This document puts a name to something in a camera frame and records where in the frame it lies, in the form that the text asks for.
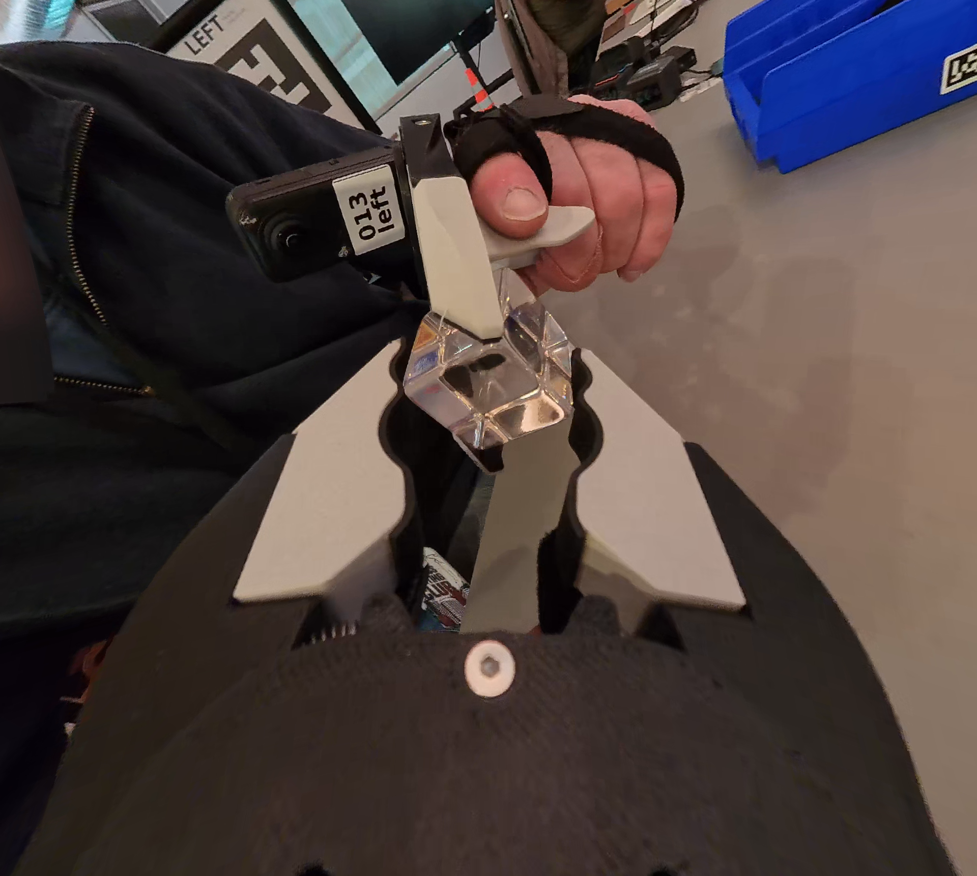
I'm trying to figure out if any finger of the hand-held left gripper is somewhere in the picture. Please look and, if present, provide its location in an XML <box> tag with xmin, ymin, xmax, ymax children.
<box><xmin>414</xmin><ymin>174</ymin><xmax>506</xmax><ymax>343</ymax></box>

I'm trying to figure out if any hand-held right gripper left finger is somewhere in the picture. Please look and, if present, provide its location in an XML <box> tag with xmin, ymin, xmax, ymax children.
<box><xmin>231</xmin><ymin>338</ymin><xmax>428</xmax><ymax>606</ymax></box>

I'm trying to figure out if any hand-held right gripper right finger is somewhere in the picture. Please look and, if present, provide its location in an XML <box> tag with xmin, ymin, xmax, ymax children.
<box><xmin>534</xmin><ymin>348</ymin><xmax>748</xmax><ymax>634</ymax></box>

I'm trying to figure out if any clear acrylic cube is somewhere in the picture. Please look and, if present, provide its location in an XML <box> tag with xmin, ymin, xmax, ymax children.
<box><xmin>403</xmin><ymin>298</ymin><xmax>575</xmax><ymax>453</ymax></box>

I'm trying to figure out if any person's left forearm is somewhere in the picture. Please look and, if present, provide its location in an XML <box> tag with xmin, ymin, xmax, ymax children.
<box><xmin>0</xmin><ymin>40</ymin><xmax>432</xmax><ymax>434</ymax></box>

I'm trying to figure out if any person's left hand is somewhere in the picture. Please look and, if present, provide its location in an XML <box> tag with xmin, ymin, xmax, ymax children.
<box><xmin>467</xmin><ymin>94</ymin><xmax>684</xmax><ymax>295</ymax></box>

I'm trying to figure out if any red and white printed packet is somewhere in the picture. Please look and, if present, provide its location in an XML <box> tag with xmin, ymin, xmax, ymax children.
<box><xmin>418</xmin><ymin>546</ymin><xmax>471</xmax><ymax>634</ymax></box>

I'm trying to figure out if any black monitor stand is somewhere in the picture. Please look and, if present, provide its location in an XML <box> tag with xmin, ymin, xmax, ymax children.
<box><xmin>452</xmin><ymin>14</ymin><xmax>524</xmax><ymax>123</ymax></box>

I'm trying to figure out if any black office chair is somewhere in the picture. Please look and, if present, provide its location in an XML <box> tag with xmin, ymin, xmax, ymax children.
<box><xmin>494</xmin><ymin>0</ymin><xmax>539</xmax><ymax>100</ymax></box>

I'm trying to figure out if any black power box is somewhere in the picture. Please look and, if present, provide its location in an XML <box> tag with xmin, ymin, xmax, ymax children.
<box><xmin>624</xmin><ymin>48</ymin><xmax>699</xmax><ymax>108</ymax></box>

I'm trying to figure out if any blue plastic bin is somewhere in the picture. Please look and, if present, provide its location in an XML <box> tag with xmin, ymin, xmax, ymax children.
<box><xmin>724</xmin><ymin>0</ymin><xmax>977</xmax><ymax>175</ymax></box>

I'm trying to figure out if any black cable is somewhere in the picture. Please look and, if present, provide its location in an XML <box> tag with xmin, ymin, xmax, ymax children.
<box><xmin>650</xmin><ymin>0</ymin><xmax>702</xmax><ymax>49</ymax></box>

